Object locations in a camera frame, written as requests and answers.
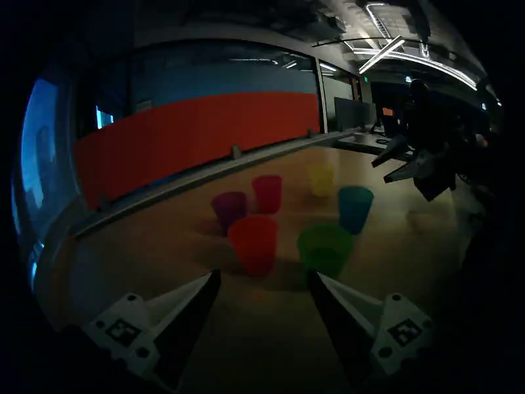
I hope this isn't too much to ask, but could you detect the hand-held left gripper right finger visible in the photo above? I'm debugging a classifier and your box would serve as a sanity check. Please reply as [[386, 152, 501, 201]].
[[308, 271, 436, 387]]

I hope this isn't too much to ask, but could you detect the pink plastic cup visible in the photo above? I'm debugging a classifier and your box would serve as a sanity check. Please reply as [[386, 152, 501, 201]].
[[251, 175, 283, 215]]

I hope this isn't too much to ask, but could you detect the red plastic cup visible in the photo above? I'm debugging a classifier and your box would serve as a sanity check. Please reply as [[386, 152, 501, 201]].
[[227, 216, 278, 276]]

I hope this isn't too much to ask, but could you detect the yellow plastic cup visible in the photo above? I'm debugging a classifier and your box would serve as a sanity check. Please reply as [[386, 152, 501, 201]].
[[308, 164, 335, 198]]

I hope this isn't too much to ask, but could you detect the blue plastic cup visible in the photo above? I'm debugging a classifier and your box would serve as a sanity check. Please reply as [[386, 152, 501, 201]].
[[337, 185, 375, 236]]

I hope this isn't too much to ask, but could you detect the green plastic cup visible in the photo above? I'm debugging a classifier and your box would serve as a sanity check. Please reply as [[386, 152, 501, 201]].
[[297, 224, 355, 281]]

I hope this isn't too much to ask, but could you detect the purple plastic cup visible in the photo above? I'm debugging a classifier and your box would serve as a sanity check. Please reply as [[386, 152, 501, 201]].
[[211, 191, 248, 236]]

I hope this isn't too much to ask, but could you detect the black monitor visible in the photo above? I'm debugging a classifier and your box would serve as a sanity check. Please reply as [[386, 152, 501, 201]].
[[333, 97, 377, 131]]

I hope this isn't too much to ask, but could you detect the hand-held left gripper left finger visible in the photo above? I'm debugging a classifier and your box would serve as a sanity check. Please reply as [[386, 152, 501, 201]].
[[81, 269, 222, 391]]

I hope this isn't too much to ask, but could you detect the red desk screen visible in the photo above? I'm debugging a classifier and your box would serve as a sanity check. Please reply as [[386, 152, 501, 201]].
[[73, 91, 360, 239]]

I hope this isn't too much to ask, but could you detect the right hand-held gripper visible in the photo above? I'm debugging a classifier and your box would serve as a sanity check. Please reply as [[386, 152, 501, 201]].
[[371, 135, 462, 202]]

